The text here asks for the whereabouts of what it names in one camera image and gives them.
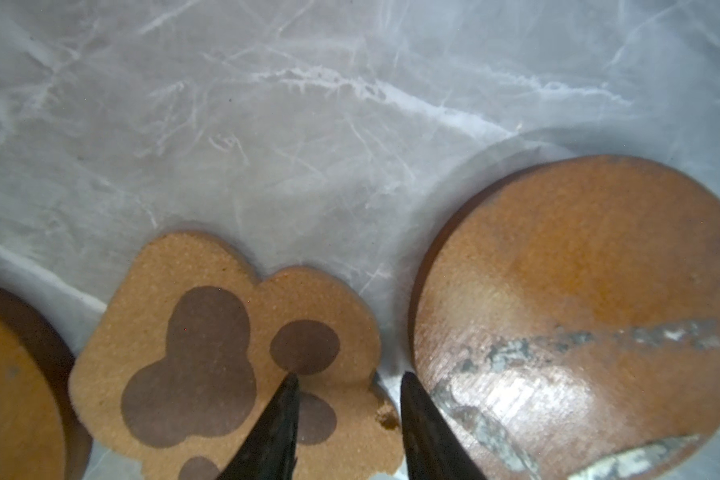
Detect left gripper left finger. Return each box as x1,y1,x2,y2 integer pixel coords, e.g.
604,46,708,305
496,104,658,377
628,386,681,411
216,373,300,480

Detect brown coaster with scratches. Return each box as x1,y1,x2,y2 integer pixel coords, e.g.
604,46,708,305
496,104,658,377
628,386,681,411
408,155,720,479

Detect plain brown round coaster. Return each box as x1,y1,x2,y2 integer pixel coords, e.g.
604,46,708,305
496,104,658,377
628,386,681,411
0,288,92,479

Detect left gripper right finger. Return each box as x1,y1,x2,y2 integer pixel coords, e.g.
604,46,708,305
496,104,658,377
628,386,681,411
400,371,486,480

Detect cork paw-shaped coaster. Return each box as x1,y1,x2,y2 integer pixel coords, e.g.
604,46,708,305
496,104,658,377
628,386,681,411
69,231,404,479

